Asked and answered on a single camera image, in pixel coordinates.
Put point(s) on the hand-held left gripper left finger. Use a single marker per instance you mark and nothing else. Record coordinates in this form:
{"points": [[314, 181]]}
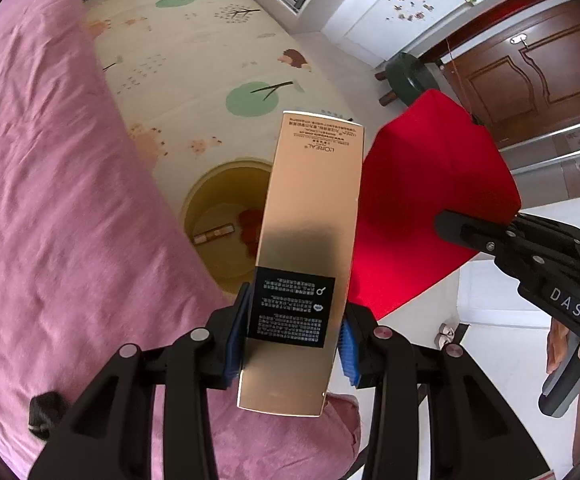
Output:
{"points": [[233, 332]]}

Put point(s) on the red crumpled wrapper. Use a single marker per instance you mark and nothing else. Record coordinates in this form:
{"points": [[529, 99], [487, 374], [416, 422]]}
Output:
{"points": [[250, 225]]}

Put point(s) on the yellow trash bin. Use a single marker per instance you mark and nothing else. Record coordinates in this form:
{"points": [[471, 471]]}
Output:
{"points": [[220, 210]]}

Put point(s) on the red cardboard box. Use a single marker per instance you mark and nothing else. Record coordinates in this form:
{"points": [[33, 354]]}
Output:
{"points": [[419, 200]]}

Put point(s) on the brown wooden door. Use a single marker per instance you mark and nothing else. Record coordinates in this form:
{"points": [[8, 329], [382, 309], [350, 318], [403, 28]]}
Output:
{"points": [[524, 67]]}

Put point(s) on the dark green stool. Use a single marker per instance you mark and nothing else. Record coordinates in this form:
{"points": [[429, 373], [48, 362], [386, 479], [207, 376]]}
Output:
{"points": [[408, 76]]}

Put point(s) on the person's right hand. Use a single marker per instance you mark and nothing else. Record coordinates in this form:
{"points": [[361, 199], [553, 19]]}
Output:
{"points": [[555, 350]]}

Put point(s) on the small beige tube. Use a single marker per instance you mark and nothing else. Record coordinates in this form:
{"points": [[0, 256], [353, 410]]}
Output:
{"points": [[213, 233]]}

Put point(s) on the small black object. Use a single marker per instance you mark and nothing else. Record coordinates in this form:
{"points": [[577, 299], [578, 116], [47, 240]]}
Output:
{"points": [[46, 412]]}

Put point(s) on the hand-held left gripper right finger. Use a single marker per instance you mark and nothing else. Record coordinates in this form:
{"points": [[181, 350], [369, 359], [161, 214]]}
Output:
{"points": [[348, 347]]}

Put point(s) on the white slipper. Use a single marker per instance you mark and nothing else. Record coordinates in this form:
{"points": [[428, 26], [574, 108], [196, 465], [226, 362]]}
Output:
{"points": [[447, 332]]}

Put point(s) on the gold cosmetics box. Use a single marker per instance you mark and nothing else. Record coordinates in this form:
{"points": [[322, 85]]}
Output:
{"points": [[302, 220]]}

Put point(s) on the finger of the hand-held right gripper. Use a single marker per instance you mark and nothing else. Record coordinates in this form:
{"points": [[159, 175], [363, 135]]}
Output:
{"points": [[469, 235]]}

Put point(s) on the white cabinet with stickers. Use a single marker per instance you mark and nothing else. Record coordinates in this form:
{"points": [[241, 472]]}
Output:
{"points": [[404, 7]]}

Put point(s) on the pink blanket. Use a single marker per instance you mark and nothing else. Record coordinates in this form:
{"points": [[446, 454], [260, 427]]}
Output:
{"points": [[65, 185]]}

